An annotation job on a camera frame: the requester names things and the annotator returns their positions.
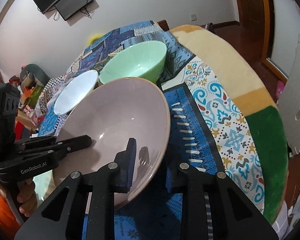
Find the pink bowl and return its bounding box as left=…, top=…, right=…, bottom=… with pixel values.
left=53, top=77, right=171, bottom=209

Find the mint green bowl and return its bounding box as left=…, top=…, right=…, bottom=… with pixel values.
left=99, top=41, right=167, bottom=84

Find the person's left hand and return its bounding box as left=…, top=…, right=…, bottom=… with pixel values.
left=0, top=178, right=37, bottom=217

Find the green storage box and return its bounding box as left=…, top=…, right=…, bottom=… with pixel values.
left=24, top=86, right=44, bottom=108

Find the white patterned bowl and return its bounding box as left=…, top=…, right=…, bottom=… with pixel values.
left=53, top=70, right=98, bottom=115

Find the grey plush toy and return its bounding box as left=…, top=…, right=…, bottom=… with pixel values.
left=19, top=63, right=50, bottom=87

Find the patchwork patterned tablecloth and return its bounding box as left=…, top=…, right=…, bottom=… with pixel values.
left=32, top=20, right=266, bottom=240

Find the beige green fleece blanket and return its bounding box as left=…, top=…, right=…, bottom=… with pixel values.
left=166, top=25, right=288, bottom=223

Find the yellow foam ring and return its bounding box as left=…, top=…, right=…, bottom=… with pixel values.
left=88, top=32, right=105, bottom=46

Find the small black wall monitor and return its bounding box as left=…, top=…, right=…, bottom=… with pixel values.
left=55, top=0, right=93, bottom=21

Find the white wall socket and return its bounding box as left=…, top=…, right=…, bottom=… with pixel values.
left=190, top=14, right=197, bottom=21

